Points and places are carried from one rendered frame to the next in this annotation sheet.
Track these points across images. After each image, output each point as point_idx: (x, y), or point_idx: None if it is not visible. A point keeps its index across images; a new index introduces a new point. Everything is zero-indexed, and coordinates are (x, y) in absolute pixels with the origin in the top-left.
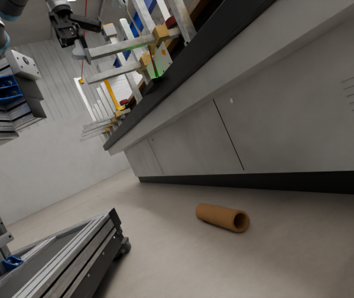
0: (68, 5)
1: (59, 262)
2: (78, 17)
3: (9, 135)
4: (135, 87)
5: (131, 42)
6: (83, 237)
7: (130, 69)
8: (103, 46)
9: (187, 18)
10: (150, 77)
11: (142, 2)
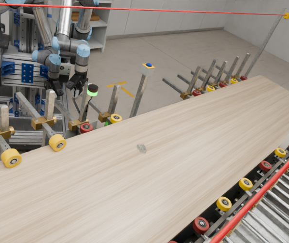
0: (52, 77)
1: (17, 135)
2: (53, 85)
3: (43, 87)
4: (132, 111)
5: (63, 113)
6: (36, 136)
7: (96, 111)
8: (55, 102)
9: (44, 141)
10: (95, 126)
11: (83, 103)
